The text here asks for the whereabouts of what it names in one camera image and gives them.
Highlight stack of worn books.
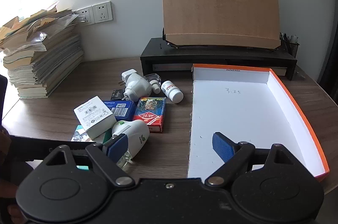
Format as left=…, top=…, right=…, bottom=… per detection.
left=0, top=1, right=85, bottom=100

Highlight small black box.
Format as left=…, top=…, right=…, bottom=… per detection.
left=111, top=89, right=127, bottom=101

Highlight blue box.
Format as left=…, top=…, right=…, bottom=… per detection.
left=102, top=100, right=136, bottom=121

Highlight person's left hand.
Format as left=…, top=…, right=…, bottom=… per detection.
left=0, top=126, right=35, bottom=223

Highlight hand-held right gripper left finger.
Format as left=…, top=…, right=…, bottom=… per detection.
left=44, top=133, right=135, bottom=187

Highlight wooden book stand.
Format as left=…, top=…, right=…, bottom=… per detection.
left=161, top=0, right=281, bottom=51

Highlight white charger adapter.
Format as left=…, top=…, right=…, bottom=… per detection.
left=121, top=69, right=139, bottom=87

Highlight orange-rimmed white box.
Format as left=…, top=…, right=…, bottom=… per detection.
left=187, top=63, right=330, bottom=182

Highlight clear liquid refill bottle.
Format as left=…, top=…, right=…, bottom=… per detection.
left=145, top=73, right=163, bottom=94

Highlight white wall socket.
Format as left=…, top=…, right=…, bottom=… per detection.
left=92, top=1, right=113, bottom=24
left=76, top=6, right=95, bottom=25

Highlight red playing card box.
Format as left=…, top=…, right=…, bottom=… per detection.
left=132, top=97, right=167, bottom=133

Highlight white mosquito repellent heater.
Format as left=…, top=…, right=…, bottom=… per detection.
left=103, top=120, right=150, bottom=169

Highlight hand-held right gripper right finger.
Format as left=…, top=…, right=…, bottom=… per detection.
left=204, top=131, right=299, bottom=187

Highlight white carton box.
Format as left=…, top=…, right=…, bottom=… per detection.
left=73, top=96, right=117, bottom=140

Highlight teal bandage box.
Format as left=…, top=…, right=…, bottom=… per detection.
left=71, top=125, right=114, bottom=170

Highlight black monitor riser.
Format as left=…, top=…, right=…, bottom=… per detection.
left=140, top=37, right=298, bottom=81

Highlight white pill bottle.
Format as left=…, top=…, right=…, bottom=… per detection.
left=161, top=81, right=184, bottom=103

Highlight black mesh pen holder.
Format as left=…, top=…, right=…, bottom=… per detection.
left=279, top=35, right=300, bottom=59

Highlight white plug-in device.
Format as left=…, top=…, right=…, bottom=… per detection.
left=123, top=73, right=154, bottom=101

